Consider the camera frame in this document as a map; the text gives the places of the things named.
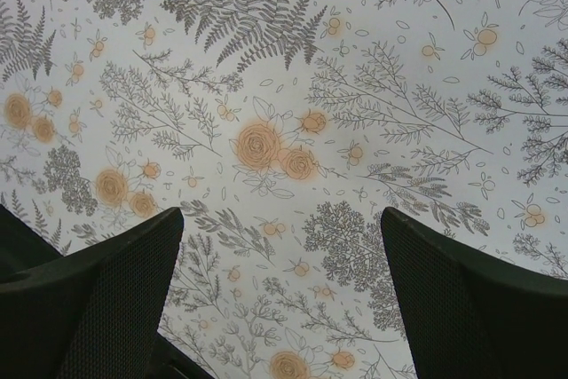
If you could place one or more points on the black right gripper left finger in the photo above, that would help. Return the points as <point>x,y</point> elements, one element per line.
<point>93,313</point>

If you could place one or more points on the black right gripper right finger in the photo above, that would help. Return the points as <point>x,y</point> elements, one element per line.
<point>470,315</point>

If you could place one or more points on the floral patterned table mat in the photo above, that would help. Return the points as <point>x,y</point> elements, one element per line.
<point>283,129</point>

